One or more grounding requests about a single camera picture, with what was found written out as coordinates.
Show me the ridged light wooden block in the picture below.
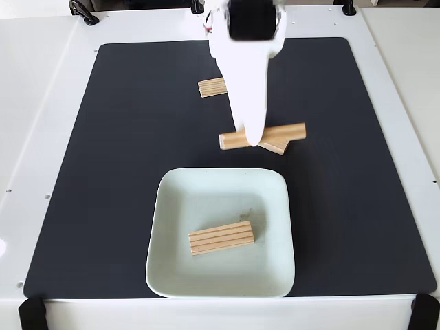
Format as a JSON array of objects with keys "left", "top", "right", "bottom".
[
  {"left": 219, "top": 122, "right": 307, "bottom": 151},
  {"left": 257, "top": 138, "right": 292, "bottom": 157},
  {"left": 197, "top": 77, "right": 228, "bottom": 99},
  {"left": 188, "top": 221, "right": 257, "bottom": 257}
]

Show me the pale green square plate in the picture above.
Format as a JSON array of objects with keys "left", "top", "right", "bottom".
[{"left": 145, "top": 167, "right": 296, "bottom": 299}]

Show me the black rubber mat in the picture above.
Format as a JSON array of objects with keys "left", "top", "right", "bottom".
[{"left": 23, "top": 36, "right": 437, "bottom": 299}]

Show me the red white black servo cable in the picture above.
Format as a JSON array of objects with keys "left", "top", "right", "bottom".
[{"left": 203, "top": 8, "right": 216, "bottom": 36}]

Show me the black corner bracket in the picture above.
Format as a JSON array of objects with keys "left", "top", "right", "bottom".
[
  {"left": 17, "top": 296, "right": 48, "bottom": 330},
  {"left": 408, "top": 294, "right": 440, "bottom": 330}
]

